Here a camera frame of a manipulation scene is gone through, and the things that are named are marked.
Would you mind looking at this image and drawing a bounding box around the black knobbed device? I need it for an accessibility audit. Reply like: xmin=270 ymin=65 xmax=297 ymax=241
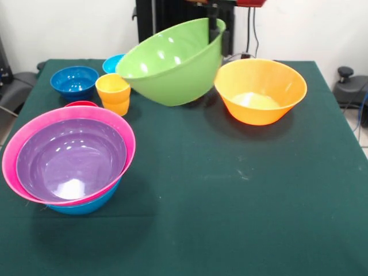
xmin=332 ymin=66 xmax=368 ymax=129

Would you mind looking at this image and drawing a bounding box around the small dark blue bowl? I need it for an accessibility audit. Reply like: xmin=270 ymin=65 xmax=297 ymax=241
xmin=50 ymin=66 xmax=100 ymax=101

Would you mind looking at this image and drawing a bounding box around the large light blue bowl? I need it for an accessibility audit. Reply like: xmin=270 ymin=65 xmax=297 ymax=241
xmin=45 ymin=178 xmax=121 ymax=216

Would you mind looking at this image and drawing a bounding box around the black chair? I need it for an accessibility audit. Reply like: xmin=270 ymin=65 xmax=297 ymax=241
xmin=0 ymin=36 xmax=40 ymax=117

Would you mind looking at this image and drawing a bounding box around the red cup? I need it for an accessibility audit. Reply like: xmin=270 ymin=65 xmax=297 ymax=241
xmin=64 ymin=100 xmax=99 ymax=108

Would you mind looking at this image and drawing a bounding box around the dark green tablecloth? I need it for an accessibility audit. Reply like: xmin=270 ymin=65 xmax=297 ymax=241
xmin=0 ymin=59 xmax=368 ymax=276

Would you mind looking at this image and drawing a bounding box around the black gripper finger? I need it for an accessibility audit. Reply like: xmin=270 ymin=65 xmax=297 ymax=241
xmin=221 ymin=28 xmax=233 ymax=57
xmin=208 ymin=4 xmax=221 ymax=41

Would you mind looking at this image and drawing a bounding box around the yellow cup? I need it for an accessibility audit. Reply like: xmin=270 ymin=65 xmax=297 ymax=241
xmin=95 ymin=72 xmax=132 ymax=117

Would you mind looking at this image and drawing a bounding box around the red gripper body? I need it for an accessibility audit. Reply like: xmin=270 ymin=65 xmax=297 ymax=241
xmin=186 ymin=0 xmax=268 ymax=8

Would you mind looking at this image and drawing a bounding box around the small light blue bowl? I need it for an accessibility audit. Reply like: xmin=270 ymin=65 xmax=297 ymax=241
xmin=102 ymin=53 xmax=127 ymax=74

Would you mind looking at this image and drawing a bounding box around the purple bowl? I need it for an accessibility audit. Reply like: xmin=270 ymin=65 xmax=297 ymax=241
xmin=16 ymin=117 xmax=128 ymax=202

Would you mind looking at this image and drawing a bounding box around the large pink bowl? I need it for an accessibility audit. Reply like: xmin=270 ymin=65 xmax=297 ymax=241
xmin=1 ymin=105 xmax=136 ymax=206

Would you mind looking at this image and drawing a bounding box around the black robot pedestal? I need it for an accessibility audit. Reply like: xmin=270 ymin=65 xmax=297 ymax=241
xmin=132 ymin=0 xmax=241 ymax=61

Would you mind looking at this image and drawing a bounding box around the green bowl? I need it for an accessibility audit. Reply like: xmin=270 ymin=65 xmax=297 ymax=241
xmin=115 ymin=17 xmax=227 ymax=108

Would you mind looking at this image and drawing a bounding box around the black wall cable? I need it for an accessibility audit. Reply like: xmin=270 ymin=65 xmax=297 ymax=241
xmin=224 ymin=6 xmax=261 ymax=61

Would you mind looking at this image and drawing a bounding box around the large orange bowl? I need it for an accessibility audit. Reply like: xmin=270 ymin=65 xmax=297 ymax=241
xmin=213 ymin=58 xmax=308 ymax=127

